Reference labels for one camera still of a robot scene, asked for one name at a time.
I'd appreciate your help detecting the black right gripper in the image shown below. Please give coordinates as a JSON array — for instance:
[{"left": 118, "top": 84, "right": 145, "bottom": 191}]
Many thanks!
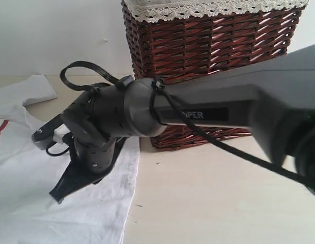
[{"left": 49, "top": 137, "right": 127, "bottom": 203}]

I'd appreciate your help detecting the white t-shirt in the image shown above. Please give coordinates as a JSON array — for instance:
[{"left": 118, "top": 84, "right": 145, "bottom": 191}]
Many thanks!
[{"left": 0, "top": 75, "right": 139, "bottom": 243}]

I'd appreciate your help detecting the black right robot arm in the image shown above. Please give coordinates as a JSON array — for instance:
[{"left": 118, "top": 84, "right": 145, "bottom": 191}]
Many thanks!
[{"left": 50, "top": 44, "right": 315, "bottom": 202}]

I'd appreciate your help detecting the dark brown wicker basket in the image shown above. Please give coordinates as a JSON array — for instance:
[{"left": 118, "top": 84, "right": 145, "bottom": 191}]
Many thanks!
[{"left": 121, "top": 2, "right": 303, "bottom": 153}]

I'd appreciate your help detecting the white lace crochet cloth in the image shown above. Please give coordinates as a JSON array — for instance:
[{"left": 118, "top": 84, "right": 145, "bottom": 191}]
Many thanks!
[{"left": 124, "top": 0, "right": 309, "bottom": 23}]

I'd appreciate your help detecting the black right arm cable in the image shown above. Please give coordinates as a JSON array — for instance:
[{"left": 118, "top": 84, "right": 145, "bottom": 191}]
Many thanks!
[{"left": 45, "top": 60, "right": 310, "bottom": 184}]

